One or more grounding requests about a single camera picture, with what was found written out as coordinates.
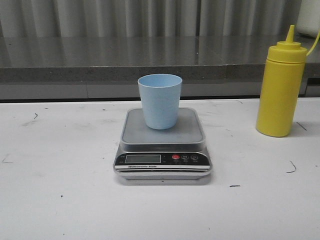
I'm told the light blue plastic cup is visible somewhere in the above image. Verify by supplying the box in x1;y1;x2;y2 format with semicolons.
137;73;183;130

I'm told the yellow squeeze bottle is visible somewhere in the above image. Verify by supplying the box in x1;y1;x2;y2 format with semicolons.
255;25;320;138

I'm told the silver digital kitchen scale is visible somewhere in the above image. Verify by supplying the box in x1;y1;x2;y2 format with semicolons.
113;107;213;185

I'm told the grey metal counter shelf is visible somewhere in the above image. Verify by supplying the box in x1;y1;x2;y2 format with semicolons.
0;34;320;101

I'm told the white container in background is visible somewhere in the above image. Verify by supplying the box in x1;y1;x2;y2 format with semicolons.
296;0;320;38

